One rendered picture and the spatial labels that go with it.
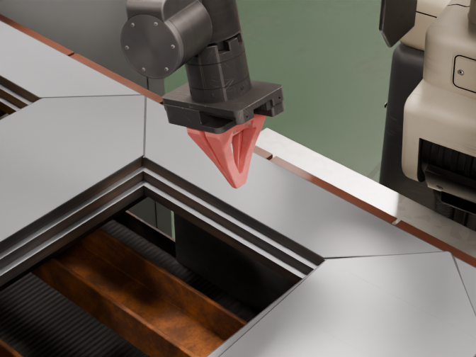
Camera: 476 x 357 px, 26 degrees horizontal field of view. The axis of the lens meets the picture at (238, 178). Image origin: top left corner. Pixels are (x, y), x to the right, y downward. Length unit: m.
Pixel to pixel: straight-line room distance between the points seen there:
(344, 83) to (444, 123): 1.56
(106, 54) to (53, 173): 0.62
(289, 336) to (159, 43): 0.30
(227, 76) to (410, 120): 0.52
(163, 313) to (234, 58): 0.41
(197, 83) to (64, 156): 0.30
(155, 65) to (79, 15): 0.84
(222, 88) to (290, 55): 2.13
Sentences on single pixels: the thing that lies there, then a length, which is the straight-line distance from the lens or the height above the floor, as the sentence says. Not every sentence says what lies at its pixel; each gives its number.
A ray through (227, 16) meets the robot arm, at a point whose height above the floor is 1.11.
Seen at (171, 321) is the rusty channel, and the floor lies 0.68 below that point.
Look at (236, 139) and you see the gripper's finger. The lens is 1.00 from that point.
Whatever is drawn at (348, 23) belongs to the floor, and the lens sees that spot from 3.24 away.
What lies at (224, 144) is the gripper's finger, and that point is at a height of 1.00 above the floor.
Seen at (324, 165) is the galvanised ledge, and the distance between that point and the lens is 1.46.
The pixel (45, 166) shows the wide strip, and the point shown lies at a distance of 1.18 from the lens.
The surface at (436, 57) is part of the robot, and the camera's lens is 1.39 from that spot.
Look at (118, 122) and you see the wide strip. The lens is 1.24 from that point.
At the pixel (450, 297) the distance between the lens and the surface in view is 1.02.
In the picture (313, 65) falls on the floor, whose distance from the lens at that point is 3.01.
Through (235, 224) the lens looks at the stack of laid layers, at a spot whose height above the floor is 0.84.
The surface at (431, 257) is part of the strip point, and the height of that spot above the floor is 0.86.
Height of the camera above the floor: 1.55
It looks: 37 degrees down
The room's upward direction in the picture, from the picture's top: straight up
